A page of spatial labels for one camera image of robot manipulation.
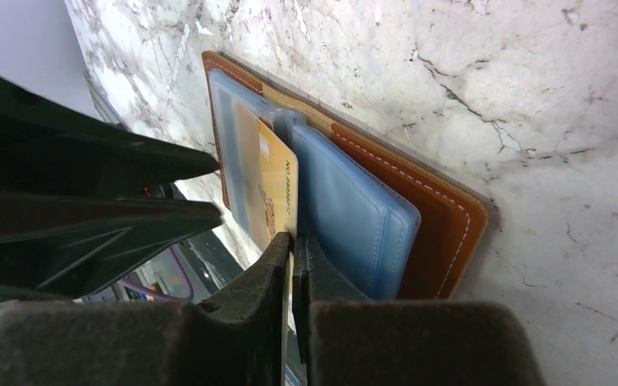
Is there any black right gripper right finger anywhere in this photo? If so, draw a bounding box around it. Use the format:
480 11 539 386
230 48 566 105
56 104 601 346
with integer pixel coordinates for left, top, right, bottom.
293 235 544 385

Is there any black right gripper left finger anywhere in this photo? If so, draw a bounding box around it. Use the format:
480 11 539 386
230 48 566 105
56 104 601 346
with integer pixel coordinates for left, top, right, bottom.
0 232 294 385

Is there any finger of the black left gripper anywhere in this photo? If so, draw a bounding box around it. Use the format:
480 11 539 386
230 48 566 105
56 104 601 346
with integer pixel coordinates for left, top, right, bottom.
0 77 219 197
0 191 222 298

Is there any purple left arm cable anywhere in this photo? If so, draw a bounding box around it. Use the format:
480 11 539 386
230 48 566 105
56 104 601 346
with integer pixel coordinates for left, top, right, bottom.
117 244 195 302

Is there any brown leather card holder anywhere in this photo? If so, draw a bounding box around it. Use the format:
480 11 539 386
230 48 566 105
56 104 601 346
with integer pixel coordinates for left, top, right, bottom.
202 51 491 299

